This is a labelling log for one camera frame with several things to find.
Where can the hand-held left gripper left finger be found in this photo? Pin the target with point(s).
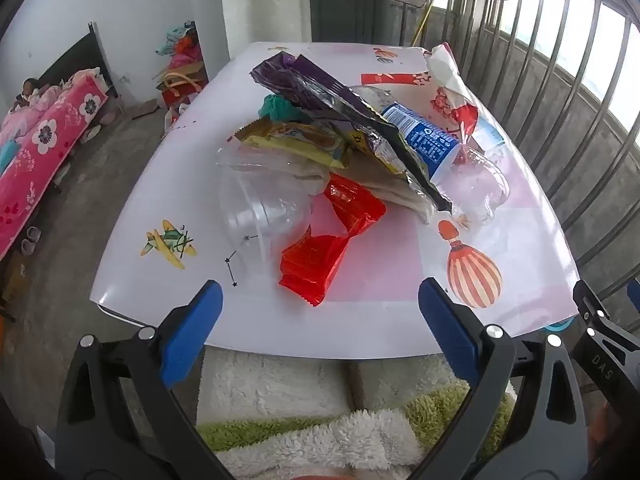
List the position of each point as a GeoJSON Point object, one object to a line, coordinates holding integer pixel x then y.
{"type": "Point", "coordinates": [192, 335]}

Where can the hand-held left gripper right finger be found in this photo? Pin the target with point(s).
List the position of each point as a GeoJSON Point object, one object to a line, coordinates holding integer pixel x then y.
{"type": "Point", "coordinates": [450, 332]}

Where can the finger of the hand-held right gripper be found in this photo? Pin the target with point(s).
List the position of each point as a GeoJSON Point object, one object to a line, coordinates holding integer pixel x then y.
{"type": "Point", "coordinates": [607, 360]}
{"type": "Point", "coordinates": [635, 296]}

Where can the red snack wrapper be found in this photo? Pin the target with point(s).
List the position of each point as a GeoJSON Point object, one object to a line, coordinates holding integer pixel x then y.
{"type": "Point", "coordinates": [310, 260]}

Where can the clear plastic cup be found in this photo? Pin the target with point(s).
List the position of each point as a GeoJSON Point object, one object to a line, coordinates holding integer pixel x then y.
{"type": "Point", "coordinates": [260, 210]}

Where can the silver yellow foil wrapper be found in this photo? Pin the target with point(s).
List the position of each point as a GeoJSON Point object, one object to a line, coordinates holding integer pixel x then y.
{"type": "Point", "coordinates": [385, 150]}

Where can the blue label plastic bottle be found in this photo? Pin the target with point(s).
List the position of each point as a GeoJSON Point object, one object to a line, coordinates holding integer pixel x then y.
{"type": "Point", "coordinates": [425, 135]}

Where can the small clear blue wrapper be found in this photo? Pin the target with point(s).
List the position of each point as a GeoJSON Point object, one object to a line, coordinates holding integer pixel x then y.
{"type": "Point", "coordinates": [487, 134]}

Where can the yellow snack wrapper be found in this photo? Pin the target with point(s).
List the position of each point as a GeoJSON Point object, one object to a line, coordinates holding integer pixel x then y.
{"type": "Point", "coordinates": [290, 137]}

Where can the teal plastic bag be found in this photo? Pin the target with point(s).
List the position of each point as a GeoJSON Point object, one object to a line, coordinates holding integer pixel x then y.
{"type": "Point", "coordinates": [275, 107]}

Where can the red white plastic bag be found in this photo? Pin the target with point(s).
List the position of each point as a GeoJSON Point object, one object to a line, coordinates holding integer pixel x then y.
{"type": "Point", "coordinates": [450, 80]}

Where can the purple snack wrapper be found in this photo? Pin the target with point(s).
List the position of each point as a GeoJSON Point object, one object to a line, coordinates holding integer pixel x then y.
{"type": "Point", "coordinates": [310, 67]}

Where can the fluffy white green robe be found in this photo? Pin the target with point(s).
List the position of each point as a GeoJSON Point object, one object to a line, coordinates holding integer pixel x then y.
{"type": "Point", "coordinates": [280, 390]}

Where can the grey slipper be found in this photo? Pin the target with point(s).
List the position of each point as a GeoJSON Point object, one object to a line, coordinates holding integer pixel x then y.
{"type": "Point", "coordinates": [27, 247]}
{"type": "Point", "coordinates": [34, 233]}

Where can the white slipper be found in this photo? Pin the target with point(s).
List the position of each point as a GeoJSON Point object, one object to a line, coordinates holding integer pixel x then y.
{"type": "Point", "coordinates": [91, 134]}

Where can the pink floral bed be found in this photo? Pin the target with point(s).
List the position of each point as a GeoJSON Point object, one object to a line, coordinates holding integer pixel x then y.
{"type": "Point", "coordinates": [45, 160]}

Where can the colourful cloth pile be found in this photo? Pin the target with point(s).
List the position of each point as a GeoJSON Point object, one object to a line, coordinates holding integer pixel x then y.
{"type": "Point", "coordinates": [182, 47]}

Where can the dark bed headboard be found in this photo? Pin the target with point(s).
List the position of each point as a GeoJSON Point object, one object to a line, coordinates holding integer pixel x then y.
{"type": "Point", "coordinates": [75, 52]}

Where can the yellow stick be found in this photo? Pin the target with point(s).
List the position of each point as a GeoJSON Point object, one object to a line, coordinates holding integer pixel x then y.
{"type": "Point", "coordinates": [422, 22]}

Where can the dark green cabinet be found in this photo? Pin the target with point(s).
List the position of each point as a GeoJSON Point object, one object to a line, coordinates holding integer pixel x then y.
{"type": "Point", "coordinates": [350, 5]}

